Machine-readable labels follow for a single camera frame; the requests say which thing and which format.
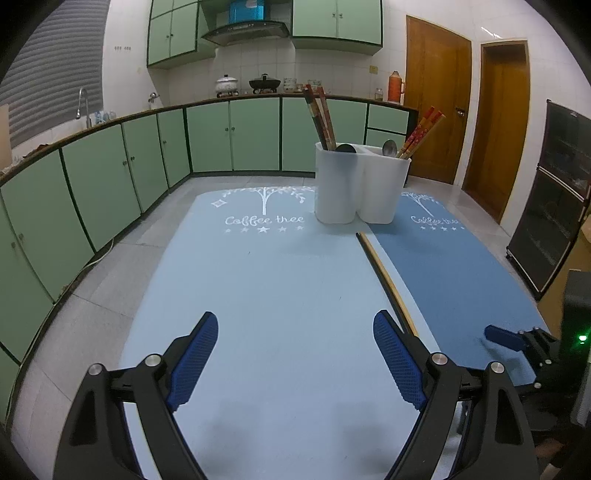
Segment green wall cabinets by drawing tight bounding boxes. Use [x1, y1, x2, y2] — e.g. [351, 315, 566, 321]
[291, 0, 384, 56]
[147, 0, 218, 70]

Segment plain wooden chopstick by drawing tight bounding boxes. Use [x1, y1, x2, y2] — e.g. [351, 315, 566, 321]
[356, 232, 420, 337]

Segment cardboard sheet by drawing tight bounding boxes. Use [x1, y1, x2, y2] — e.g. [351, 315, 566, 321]
[0, 104, 11, 169]

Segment black glass-door cabinet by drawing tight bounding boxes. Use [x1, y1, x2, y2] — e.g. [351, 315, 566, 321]
[505, 99, 591, 301]

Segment silver pot on stove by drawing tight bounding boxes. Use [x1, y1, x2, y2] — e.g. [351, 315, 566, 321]
[215, 74, 240, 97]

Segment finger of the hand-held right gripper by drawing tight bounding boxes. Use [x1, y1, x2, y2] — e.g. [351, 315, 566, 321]
[485, 325, 560, 370]
[513, 367, 560, 401]

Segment range hood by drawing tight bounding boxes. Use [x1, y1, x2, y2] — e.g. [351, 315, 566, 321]
[201, 21, 291, 46]

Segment green kitchen base cabinets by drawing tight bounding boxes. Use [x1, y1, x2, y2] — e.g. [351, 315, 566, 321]
[0, 95, 419, 365]

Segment black wok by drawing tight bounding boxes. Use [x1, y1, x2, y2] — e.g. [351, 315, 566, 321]
[249, 74, 281, 93]

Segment metal sink faucet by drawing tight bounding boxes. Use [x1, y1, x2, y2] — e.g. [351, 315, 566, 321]
[76, 88, 93, 129]

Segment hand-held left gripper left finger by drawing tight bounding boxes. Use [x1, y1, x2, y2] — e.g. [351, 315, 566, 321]
[53, 311, 219, 480]

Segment red chopsticks bundle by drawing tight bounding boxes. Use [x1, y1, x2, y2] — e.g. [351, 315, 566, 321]
[303, 84, 329, 151]

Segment white floor cable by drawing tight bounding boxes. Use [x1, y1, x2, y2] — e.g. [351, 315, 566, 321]
[83, 237, 115, 269]

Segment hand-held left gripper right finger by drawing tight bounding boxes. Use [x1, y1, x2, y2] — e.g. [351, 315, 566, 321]
[373, 310, 541, 480]

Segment grey window blind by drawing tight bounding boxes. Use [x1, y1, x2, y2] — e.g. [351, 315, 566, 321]
[0, 0, 112, 148]

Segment dark blue printed table mat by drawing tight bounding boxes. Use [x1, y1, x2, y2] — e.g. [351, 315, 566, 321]
[358, 187, 552, 388]

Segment white plastic utensil holder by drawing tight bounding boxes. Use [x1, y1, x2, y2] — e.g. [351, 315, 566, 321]
[315, 141, 412, 226]

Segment orange thermos flask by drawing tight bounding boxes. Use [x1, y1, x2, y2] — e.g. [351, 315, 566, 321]
[387, 71, 406, 103]

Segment light blue printed table mat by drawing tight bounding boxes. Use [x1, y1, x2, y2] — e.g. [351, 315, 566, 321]
[117, 185, 444, 480]

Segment red patterned bamboo chopstick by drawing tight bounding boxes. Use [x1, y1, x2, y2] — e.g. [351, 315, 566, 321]
[401, 109, 439, 157]
[403, 112, 443, 158]
[406, 113, 447, 160]
[398, 106, 436, 155]

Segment row of glass jars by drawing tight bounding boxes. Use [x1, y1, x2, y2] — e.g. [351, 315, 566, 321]
[283, 78, 324, 92]

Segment wooden door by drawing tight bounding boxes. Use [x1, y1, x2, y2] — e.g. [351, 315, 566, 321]
[462, 41, 530, 222]
[406, 15, 472, 185]

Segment black gold-banded chopstick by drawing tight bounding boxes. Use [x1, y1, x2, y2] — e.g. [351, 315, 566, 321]
[314, 88, 334, 151]
[318, 87, 338, 151]

